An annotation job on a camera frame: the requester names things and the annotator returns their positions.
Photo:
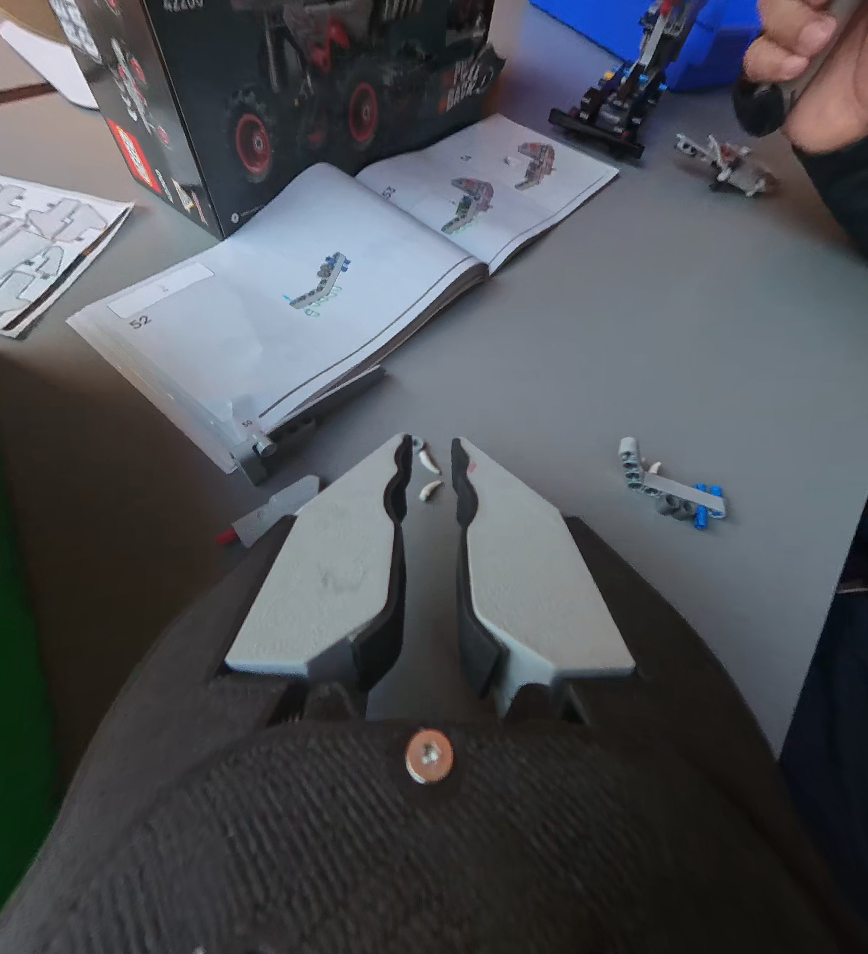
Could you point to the white sticker sheet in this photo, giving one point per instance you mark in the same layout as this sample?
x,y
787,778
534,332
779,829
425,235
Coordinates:
x,y
24,238

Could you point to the person's right forearm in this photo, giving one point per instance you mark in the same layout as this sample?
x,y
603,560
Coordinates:
x,y
866,209

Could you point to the long grey lego part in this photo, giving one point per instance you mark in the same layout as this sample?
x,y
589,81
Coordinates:
x,y
262,454

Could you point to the open instruction booklet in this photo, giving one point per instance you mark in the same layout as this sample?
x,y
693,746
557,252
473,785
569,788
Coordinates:
x,y
270,298

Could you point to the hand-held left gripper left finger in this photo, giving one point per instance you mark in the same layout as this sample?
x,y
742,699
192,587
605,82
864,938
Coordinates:
x,y
314,581

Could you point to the black lego chassis build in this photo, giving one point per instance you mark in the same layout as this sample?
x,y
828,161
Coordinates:
x,y
612,112

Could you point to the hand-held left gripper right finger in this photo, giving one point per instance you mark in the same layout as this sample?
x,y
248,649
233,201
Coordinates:
x,y
545,589

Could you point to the person's right hand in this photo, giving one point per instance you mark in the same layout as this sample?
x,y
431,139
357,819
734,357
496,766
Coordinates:
x,y
866,67

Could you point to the white lego tooth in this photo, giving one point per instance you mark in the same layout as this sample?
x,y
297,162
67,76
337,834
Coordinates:
x,y
428,462
429,489

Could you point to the small grey lego panel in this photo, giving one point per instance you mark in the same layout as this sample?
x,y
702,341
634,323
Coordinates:
x,y
277,510

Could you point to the grey bent lego beam assembly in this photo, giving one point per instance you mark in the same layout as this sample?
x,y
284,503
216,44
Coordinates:
x,y
672,488

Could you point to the black lego set box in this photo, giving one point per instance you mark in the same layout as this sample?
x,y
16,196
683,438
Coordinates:
x,y
292,89

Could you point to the blue plastic bin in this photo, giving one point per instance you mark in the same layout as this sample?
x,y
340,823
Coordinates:
x,y
709,45

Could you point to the grey white lego subassembly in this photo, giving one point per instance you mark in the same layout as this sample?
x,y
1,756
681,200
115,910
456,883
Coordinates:
x,y
728,164

